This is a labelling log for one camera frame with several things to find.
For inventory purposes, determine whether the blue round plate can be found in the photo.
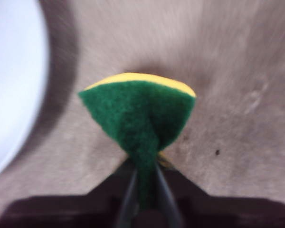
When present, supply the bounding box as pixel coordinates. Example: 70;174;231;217
0;0;50;179

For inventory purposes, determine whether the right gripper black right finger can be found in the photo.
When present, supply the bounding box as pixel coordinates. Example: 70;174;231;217
154;163;285;228

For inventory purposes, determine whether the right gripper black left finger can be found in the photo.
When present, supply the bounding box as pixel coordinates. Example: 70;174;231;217
0;158;139;228

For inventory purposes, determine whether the yellow sponge with green scourer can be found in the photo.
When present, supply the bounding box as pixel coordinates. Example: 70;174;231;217
77;72;197;211

